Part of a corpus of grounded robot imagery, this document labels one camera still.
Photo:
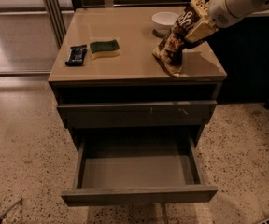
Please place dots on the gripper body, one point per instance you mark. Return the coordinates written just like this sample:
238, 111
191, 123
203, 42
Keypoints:
224, 11

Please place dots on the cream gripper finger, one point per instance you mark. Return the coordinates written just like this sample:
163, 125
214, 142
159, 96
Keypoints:
202, 29

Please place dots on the brown chip bag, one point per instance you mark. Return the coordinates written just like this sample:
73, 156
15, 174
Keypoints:
169, 51

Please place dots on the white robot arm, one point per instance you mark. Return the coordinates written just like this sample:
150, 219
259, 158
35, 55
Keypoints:
247, 7

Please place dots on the closed upper drawer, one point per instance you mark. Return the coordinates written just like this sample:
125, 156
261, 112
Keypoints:
136, 114

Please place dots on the grey drawer cabinet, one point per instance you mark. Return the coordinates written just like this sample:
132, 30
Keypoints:
134, 76

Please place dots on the open middle drawer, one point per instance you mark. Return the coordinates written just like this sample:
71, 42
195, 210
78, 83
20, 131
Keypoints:
146, 171

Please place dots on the white bowl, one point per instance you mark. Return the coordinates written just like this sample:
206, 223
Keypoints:
163, 22

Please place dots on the green yellow sponge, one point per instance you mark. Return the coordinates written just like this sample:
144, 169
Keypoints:
100, 49

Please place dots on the dark blue snack bar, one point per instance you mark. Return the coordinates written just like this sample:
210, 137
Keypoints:
77, 55

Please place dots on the metal rod on floor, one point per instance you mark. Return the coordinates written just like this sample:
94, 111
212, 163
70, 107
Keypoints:
4, 213

